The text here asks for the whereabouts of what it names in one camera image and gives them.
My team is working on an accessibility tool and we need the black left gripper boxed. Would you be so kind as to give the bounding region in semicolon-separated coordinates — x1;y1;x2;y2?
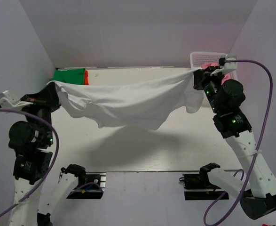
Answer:
20;81;63;144

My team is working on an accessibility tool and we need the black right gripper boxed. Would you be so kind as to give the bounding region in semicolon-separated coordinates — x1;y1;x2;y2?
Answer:
192;65;225;113

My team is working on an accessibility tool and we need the pink t-shirt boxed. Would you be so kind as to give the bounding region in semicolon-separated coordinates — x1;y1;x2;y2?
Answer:
201;63;231;84

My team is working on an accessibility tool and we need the white t-shirt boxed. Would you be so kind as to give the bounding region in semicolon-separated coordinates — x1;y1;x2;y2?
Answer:
52;70;204;130

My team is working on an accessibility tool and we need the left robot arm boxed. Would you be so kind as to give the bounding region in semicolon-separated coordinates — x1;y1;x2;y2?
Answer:
8;82;87;226

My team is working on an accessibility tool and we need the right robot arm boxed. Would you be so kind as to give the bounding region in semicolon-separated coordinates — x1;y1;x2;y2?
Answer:
193;66;276;220

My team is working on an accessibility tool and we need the white plastic basket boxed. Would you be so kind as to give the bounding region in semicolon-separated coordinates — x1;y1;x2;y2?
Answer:
190;52;237;81

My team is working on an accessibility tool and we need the green folded t-shirt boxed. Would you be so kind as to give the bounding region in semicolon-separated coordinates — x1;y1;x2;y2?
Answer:
50;68;85;85

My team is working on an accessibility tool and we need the orange folded t-shirt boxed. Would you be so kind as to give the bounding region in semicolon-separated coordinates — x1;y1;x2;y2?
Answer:
84;70;89;85

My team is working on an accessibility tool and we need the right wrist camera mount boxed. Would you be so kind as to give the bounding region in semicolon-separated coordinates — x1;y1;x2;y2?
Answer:
210;55;237;76

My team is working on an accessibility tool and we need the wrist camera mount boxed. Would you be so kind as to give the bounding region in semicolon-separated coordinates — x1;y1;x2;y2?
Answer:
0;89;32;111
210;55;237;76

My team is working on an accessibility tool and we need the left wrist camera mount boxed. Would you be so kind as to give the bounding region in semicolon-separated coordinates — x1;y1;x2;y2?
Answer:
0;89;32;111

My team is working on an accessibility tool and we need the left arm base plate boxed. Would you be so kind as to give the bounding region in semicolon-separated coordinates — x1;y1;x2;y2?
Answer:
67;172;106;200

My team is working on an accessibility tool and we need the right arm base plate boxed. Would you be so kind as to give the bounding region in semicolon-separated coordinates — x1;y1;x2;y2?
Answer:
179;173;224;201

